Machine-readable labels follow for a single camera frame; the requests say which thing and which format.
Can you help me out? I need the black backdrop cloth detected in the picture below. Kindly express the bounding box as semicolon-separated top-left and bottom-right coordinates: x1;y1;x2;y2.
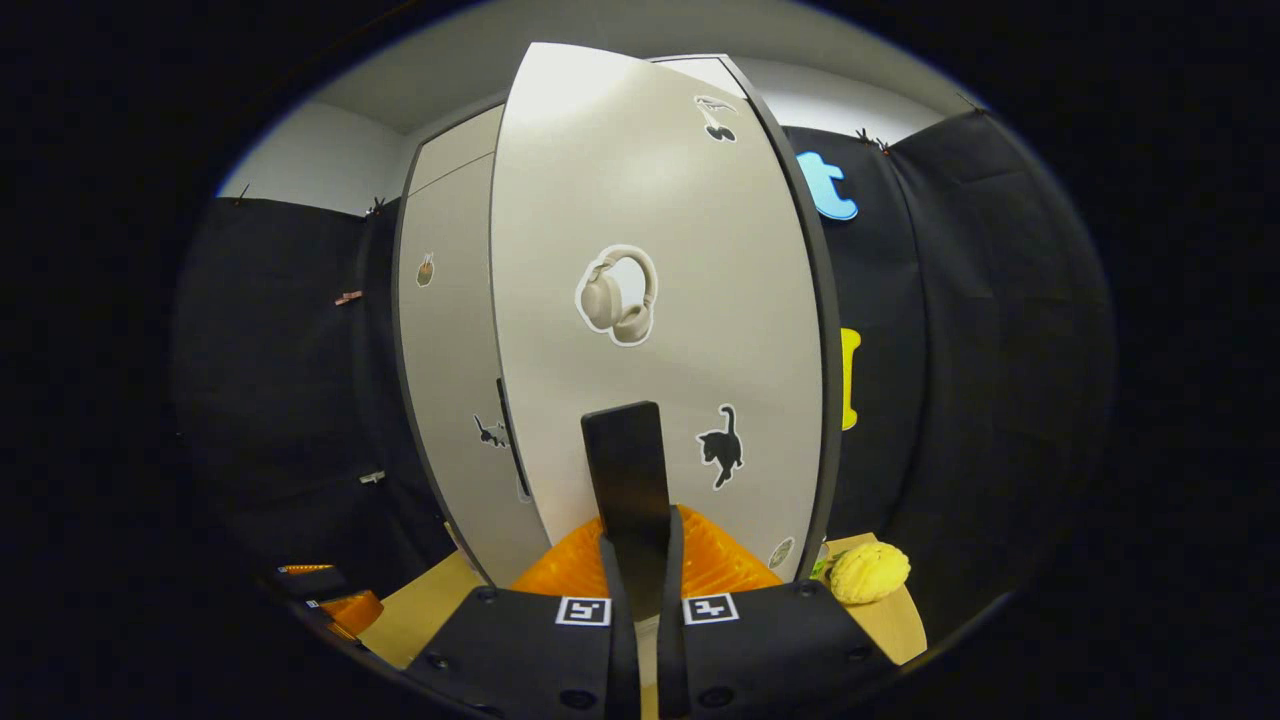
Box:
170;108;1116;641

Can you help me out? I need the beige double-door shoe cabinet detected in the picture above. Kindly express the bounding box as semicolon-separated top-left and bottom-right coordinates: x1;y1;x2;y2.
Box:
390;52;846;591

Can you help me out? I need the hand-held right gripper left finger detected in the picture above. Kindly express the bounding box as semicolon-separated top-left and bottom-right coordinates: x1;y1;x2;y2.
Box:
405;512;641;720

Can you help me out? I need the beige cabinet drawer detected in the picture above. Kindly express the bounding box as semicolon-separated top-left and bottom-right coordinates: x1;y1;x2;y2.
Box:
405;103;506;196

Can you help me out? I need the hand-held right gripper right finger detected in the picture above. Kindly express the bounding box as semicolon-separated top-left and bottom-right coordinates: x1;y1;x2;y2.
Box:
655;505;901;720

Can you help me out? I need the beige cabinet door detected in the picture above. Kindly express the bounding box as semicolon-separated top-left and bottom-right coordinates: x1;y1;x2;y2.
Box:
395;150;551;591
488;42;826;621

